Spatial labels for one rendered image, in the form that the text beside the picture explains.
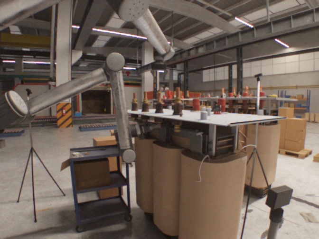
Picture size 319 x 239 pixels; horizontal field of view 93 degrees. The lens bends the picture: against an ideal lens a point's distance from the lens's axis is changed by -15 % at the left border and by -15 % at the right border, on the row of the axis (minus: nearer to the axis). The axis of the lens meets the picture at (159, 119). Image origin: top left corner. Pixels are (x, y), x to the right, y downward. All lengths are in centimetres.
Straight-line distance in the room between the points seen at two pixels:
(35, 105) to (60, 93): 23
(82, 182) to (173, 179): 103
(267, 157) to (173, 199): 169
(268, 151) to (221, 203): 171
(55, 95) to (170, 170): 114
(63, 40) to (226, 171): 1170
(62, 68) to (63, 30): 237
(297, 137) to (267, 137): 300
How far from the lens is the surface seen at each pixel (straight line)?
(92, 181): 212
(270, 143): 289
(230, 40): 1130
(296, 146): 584
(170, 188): 164
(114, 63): 140
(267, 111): 285
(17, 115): 142
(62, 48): 1206
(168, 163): 155
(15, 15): 88
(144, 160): 196
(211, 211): 135
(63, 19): 1268
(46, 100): 162
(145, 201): 216
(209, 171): 121
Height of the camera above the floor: 146
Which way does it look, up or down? 5 degrees down
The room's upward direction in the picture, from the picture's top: straight up
